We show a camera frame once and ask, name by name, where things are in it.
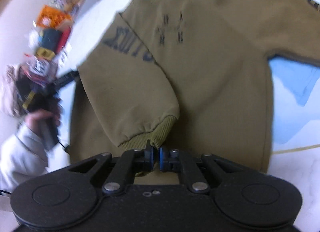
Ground olive green sweatshirt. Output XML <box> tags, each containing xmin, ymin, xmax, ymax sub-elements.
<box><xmin>69</xmin><ymin>0</ymin><xmax>319</xmax><ymax>172</ymax></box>

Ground grey sleeved left forearm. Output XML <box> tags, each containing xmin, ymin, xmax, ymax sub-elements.
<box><xmin>1</xmin><ymin>124</ymin><xmax>48</xmax><ymax>192</ymax></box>

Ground light blue garment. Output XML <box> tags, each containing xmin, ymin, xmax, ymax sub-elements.
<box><xmin>269</xmin><ymin>57</ymin><xmax>319</xmax><ymax>150</ymax></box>

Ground person's left hand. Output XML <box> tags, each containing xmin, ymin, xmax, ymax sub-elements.
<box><xmin>24</xmin><ymin>108</ymin><xmax>61</xmax><ymax>137</ymax></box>

